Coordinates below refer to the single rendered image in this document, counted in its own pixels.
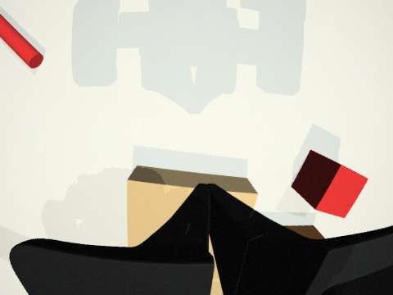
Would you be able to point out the red square block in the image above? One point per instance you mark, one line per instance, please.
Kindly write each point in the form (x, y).
(328, 186)

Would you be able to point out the red cylinder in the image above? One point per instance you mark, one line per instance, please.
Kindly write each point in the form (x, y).
(20, 46)

